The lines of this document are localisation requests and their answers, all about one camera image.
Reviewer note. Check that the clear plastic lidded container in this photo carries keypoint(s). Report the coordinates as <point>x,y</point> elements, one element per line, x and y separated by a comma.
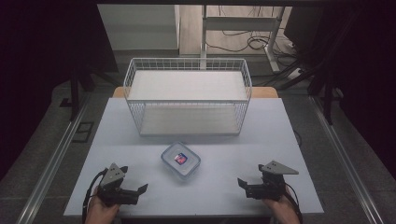
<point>186,169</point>

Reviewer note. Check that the black stand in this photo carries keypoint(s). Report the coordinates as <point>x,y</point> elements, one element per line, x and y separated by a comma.
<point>74,93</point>
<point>327,96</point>

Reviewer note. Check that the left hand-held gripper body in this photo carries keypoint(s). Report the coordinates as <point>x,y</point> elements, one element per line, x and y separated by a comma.
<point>115,194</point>

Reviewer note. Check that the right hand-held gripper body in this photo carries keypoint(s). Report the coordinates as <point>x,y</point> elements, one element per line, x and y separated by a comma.
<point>270,186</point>

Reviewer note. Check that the small red and blue card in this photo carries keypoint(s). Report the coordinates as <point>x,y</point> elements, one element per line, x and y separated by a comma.
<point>180,159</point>

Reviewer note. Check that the wooden table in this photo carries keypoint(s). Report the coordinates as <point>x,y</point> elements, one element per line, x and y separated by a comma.
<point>264,92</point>

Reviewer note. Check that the person's right hand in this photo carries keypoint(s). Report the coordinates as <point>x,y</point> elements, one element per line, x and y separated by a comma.
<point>283,210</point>

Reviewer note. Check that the person's left hand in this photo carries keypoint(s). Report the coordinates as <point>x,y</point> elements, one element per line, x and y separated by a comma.
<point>100,211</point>

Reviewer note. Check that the white cabinet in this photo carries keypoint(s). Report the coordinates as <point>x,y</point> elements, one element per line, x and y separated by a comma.
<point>137,26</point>

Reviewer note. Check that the black floor frame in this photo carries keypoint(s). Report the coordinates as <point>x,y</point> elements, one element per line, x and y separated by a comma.
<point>82,132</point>

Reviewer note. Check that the white metal desk frame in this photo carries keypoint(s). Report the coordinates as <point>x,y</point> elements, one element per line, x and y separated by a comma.
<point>239,23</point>

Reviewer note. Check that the metal floor rail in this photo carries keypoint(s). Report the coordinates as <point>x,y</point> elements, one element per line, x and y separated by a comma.
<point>53,158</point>
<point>345,161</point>

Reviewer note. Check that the white power strip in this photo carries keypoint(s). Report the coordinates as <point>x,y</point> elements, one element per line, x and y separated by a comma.
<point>294,73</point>

